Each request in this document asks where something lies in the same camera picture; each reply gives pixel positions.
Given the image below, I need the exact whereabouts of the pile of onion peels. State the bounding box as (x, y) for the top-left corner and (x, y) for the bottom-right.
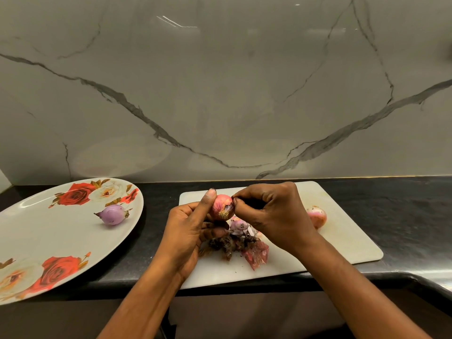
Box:
(199, 217), (270, 271)

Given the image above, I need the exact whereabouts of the white rose-print oval plate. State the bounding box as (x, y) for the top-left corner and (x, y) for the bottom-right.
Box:
(0, 178), (144, 306)

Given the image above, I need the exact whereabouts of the peeled purple onion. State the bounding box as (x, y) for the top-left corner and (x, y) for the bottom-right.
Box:
(94, 204), (130, 226)

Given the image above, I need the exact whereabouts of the white cutting board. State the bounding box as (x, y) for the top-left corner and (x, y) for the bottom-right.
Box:
(178, 181), (384, 290)

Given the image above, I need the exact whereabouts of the red onion with skin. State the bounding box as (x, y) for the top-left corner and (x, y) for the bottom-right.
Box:
(210, 194), (236, 222)

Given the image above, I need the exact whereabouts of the person's left forearm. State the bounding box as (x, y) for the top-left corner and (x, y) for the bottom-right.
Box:
(97, 258), (186, 339)

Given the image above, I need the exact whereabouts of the pale pink unpeeled onion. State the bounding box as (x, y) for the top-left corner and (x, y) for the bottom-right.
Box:
(307, 206), (328, 230)

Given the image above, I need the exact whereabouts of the person's right hand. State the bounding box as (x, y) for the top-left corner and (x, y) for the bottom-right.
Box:
(232, 182), (320, 258)

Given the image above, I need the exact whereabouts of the person's right forearm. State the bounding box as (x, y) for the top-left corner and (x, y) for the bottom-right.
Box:
(296, 234), (433, 339)

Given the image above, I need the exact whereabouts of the person's left hand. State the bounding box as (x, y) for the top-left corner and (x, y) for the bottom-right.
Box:
(154, 188), (230, 282)

